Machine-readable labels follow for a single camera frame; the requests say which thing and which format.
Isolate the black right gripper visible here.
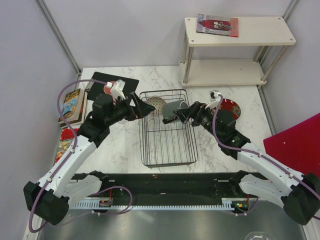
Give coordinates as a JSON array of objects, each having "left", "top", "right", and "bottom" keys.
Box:
[{"left": 173, "top": 101, "right": 223, "bottom": 141}]

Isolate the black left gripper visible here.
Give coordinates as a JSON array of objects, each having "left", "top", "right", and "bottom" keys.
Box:
[{"left": 105, "top": 92, "right": 155, "bottom": 127}]

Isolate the patterned beige bowl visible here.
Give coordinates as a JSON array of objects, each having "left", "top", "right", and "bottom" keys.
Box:
[{"left": 146, "top": 96, "right": 166, "bottom": 115}]

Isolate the grey ceramic mug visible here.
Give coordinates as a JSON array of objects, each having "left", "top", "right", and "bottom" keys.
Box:
[{"left": 162, "top": 100, "right": 189, "bottom": 125}]

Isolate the black wire dish rack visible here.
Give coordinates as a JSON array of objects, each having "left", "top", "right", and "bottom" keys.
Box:
[{"left": 139, "top": 89, "right": 199, "bottom": 168}]

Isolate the red floral plate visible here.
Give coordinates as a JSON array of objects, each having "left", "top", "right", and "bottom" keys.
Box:
[{"left": 220, "top": 98, "right": 241, "bottom": 120}]

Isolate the pink plastic cup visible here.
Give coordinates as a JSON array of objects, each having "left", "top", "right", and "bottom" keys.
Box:
[{"left": 103, "top": 85, "right": 112, "bottom": 95}]

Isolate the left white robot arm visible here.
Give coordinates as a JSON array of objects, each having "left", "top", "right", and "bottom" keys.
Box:
[{"left": 23, "top": 92, "right": 155, "bottom": 225}]

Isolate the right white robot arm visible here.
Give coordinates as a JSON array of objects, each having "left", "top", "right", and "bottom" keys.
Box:
[{"left": 174, "top": 101, "right": 320, "bottom": 226}]

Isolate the black clipboard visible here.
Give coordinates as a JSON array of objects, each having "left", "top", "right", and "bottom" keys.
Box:
[{"left": 87, "top": 71, "right": 139, "bottom": 101}]

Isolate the colourful paperback book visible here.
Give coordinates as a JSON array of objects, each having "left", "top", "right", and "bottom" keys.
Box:
[{"left": 61, "top": 88, "right": 88, "bottom": 126}]

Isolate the red cover book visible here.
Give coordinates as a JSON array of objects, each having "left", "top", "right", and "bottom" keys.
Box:
[{"left": 55, "top": 128, "right": 75, "bottom": 163}]

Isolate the red illustrated booklet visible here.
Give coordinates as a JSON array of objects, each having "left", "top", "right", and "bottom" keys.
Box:
[{"left": 196, "top": 13, "right": 239, "bottom": 38}]

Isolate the white two-tier shelf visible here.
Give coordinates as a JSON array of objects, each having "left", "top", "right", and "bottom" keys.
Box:
[{"left": 179, "top": 16, "right": 296, "bottom": 87}]

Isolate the red folder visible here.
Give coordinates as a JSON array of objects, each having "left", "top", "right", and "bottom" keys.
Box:
[{"left": 263, "top": 114, "right": 320, "bottom": 177}]

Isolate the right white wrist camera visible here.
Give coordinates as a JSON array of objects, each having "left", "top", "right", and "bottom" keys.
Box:
[{"left": 205, "top": 90, "right": 222, "bottom": 110}]

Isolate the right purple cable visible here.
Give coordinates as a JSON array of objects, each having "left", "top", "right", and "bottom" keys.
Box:
[{"left": 212, "top": 93, "right": 320, "bottom": 217}]

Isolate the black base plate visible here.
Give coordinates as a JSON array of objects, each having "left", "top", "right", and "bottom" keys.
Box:
[{"left": 81, "top": 171, "right": 260, "bottom": 207}]

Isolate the white cable duct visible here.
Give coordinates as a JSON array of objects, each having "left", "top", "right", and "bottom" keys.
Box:
[{"left": 70, "top": 198, "right": 235, "bottom": 211}]

